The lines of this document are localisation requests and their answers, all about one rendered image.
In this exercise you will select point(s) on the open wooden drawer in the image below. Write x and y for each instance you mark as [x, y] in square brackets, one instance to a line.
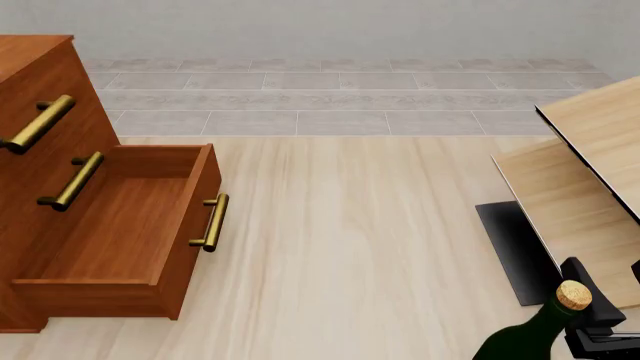
[125, 225]

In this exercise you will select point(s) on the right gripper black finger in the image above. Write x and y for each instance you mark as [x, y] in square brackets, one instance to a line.
[636, 270]
[602, 311]

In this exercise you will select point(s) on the pale wooden rack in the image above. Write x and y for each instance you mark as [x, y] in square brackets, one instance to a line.
[575, 195]

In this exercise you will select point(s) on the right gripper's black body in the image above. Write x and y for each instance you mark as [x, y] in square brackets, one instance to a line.
[610, 343]

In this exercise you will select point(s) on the wooden cabinet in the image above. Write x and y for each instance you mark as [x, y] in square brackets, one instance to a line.
[35, 60]

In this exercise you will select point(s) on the dark green corked wine bottle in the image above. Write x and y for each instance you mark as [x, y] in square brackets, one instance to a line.
[530, 337]

